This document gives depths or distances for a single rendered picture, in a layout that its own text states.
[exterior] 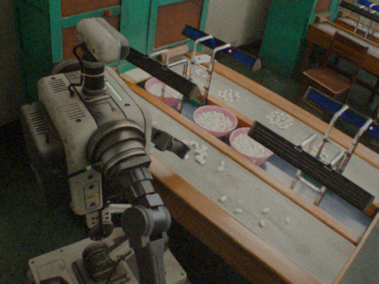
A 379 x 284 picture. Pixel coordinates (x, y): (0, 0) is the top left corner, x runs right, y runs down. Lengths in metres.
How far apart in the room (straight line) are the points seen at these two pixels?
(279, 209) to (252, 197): 0.15
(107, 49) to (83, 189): 0.39
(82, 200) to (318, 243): 1.11
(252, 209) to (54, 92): 1.09
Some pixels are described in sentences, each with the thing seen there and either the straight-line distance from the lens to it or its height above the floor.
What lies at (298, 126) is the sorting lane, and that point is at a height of 0.74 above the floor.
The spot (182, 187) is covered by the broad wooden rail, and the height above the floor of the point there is 0.76.
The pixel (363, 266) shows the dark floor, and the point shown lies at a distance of 2.83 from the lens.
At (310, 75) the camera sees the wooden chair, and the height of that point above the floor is 0.46.
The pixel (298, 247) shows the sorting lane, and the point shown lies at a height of 0.74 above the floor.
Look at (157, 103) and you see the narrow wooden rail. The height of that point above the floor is 0.76.
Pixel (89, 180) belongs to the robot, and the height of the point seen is 1.28.
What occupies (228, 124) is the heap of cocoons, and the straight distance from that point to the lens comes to 2.21.
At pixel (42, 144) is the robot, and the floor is 1.39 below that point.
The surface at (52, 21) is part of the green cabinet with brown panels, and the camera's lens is 2.07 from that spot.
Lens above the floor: 2.00
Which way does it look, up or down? 39 degrees down
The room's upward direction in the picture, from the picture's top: 9 degrees clockwise
